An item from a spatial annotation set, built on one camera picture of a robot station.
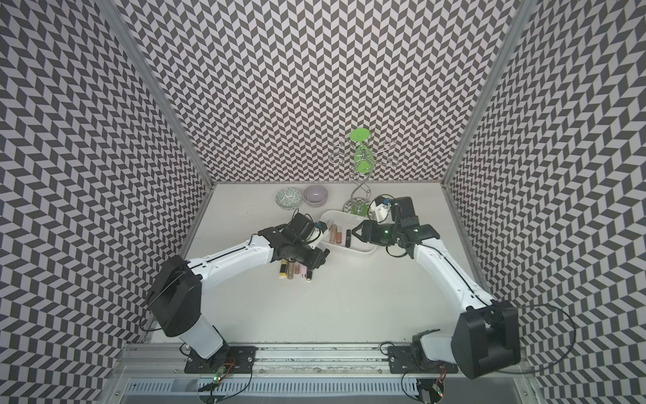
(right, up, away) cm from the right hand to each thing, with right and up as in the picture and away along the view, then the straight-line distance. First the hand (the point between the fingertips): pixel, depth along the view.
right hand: (359, 237), depth 80 cm
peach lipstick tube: (-8, -1, +19) cm, 21 cm away
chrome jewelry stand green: (+1, +28, +5) cm, 28 cm away
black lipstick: (-3, -3, +19) cm, 20 cm away
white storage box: (-3, +4, +25) cm, 26 cm away
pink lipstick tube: (-22, -13, +12) cm, 28 cm away
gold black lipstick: (-27, -12, +11) cm, 31 cm away
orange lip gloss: (-6, -3, +19) cm, 20 cm away
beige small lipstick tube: (-24, -13, +11) cm, 30 cm away
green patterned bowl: (-29, +13, +32) cm, 45 cm away
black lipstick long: (-17, -15, +9) cm, 24 cm away
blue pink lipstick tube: (-19, -14, +10) cm, 26 cm away
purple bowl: (-17, +14, +29) cm, 36 cm away
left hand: (-13, -9, +4) cm, 16 cm away
